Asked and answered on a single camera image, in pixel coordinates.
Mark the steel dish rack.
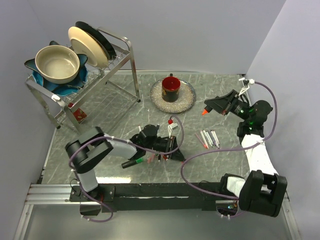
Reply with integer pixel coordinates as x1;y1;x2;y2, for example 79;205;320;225
25;27;141;133

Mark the pink cap white pen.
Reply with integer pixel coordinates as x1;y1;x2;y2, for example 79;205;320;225
200;130;209;149

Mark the blue star-shaped dish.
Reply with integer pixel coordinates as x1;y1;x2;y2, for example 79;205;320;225
24;41;88;97

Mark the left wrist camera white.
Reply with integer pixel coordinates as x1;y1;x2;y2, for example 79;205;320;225
167;119;179;138

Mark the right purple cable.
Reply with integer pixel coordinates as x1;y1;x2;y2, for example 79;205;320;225
180;81;278;218

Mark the black red mug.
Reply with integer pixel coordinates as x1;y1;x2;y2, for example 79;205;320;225
161;73;181;103

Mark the beige ceramic bowl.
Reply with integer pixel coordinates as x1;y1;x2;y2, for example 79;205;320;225
34;45;80;85

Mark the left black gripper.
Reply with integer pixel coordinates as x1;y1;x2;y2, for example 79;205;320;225
145;135;187;163

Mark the black plate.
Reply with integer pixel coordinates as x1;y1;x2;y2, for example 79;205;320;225
75;21;117;60

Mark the green cap black highlighter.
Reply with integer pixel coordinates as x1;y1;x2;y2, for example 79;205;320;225
121;157;144;169

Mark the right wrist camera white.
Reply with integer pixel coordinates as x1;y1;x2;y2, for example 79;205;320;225
238;77;255;97

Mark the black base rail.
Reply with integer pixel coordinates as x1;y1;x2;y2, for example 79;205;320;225
69;180;237;216

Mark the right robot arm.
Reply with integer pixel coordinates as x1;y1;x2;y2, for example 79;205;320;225
203;90;288;217

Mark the red sticker tag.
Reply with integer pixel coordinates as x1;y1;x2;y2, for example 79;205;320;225
73;108;87;124

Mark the cream plate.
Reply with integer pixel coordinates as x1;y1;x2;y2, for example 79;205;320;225
68;26;109;69

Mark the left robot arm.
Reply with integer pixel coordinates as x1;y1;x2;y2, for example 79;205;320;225
65;124;185;201

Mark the speckled grey plate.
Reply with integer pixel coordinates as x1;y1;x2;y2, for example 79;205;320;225
149;78;196;114

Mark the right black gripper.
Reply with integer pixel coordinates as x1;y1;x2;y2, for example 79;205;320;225
204;89;251;122

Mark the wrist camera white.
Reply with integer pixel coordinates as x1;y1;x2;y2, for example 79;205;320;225
238;77;255;97
167;119;179;138

